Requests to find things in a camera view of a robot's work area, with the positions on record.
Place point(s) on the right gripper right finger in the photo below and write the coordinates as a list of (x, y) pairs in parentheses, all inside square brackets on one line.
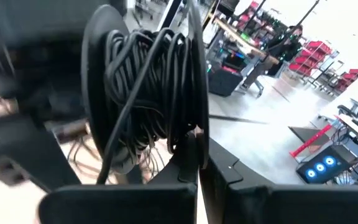
[(275, 205)]

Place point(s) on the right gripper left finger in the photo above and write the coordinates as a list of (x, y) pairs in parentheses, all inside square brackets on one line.
[(120, 205)]

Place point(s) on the black device blue lights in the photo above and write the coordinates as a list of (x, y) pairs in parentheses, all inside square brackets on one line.
[(322, 166)]

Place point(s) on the red floor bar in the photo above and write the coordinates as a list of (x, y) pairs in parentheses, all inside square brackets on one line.
[(311, 141)]

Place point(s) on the office chair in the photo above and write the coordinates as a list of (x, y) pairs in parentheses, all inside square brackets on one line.
[(353, 110), (255, 82)]

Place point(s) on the person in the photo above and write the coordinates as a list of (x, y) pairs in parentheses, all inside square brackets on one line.
[(286, 43)]

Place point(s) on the wooden workbench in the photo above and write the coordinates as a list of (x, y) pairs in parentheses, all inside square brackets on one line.
[(241, 39)]

